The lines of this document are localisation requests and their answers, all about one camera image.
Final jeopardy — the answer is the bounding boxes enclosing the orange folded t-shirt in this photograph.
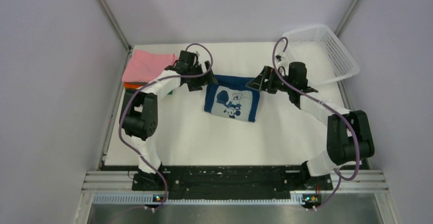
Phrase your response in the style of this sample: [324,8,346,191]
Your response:
[123,83,146,89]

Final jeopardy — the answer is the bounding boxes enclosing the pink folded t-shirt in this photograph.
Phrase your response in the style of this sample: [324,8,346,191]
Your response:
[122,50,178,83]

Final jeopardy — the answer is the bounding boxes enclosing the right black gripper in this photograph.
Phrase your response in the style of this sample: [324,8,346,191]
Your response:
[246,66,294,95]

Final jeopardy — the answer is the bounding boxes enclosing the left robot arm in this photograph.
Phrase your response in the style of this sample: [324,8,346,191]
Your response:
[118,49,217,191]

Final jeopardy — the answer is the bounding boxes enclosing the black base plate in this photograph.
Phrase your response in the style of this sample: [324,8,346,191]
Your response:
[132,166,333,200]

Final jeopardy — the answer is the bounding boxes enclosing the left aluminium frame post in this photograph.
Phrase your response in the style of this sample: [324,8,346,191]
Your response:
[96,0,131,52]

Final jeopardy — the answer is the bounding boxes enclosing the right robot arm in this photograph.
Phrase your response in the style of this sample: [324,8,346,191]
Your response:
[246,62,375,189]

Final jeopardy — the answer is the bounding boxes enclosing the blue t-shirt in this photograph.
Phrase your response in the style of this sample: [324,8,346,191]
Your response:
[204,75,260,122]

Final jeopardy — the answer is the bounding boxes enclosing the purple cable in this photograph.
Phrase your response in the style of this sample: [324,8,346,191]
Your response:
[117,43,214,211]
[272,36,362,211]

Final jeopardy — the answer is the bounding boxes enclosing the aluminium frame post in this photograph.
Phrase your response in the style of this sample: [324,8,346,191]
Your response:
[334,0,362,38]
[96,0,131,52]

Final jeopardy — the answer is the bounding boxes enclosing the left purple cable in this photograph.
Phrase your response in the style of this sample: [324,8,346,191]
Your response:
[117,43,214,211]

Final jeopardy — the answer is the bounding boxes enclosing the right aluminium frame post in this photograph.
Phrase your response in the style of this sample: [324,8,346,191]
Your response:
[334,0,362,38]

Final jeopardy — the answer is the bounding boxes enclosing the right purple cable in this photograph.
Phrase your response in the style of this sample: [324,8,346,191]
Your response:
[272,36,362,211]

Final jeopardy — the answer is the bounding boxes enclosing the white slotted cable duct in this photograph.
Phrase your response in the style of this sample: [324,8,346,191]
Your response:
[93,193,319,206]

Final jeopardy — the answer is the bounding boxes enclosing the white plastic basket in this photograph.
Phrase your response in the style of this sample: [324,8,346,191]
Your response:
[283,24,360,86]

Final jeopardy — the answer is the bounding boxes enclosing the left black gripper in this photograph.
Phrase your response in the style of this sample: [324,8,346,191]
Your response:
[187,61,218,91]

